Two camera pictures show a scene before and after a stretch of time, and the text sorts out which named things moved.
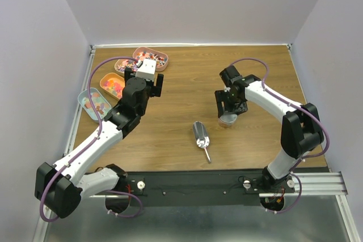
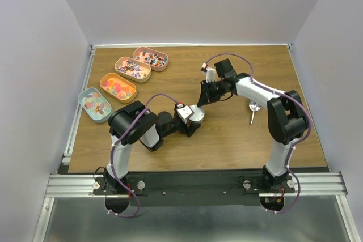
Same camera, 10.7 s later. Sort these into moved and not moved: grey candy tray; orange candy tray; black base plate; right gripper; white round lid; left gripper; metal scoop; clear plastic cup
Moved: clear plastic cup; metal scoop; white round lid; left gripper; right gripper
Not moved: grey candy tray; black base plate; orange candy tray
